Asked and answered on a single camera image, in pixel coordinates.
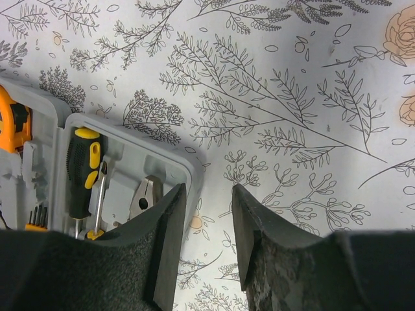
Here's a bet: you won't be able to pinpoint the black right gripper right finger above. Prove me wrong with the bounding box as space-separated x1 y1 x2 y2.
232 185 414 310

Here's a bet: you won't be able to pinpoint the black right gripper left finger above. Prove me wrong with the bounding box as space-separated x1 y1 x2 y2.
1 184 187 310

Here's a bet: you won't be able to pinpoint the short yellow black screwdriver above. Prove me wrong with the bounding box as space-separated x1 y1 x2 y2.
87 161 108 240

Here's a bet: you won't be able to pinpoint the orange black pliers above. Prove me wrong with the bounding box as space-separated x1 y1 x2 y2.
128 175 163 220

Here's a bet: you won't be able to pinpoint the orange hex key set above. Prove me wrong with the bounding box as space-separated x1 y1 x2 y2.
25 204 48 231

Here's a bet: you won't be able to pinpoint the grey plastic tool case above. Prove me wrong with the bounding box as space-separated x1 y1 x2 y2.
1 78 203 235

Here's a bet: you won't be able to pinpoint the long yellow black screwdriver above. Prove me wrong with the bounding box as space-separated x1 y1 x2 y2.
66 127 103 238

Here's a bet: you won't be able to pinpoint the orange tape measure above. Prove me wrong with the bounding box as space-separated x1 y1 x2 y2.
0 86 32 157

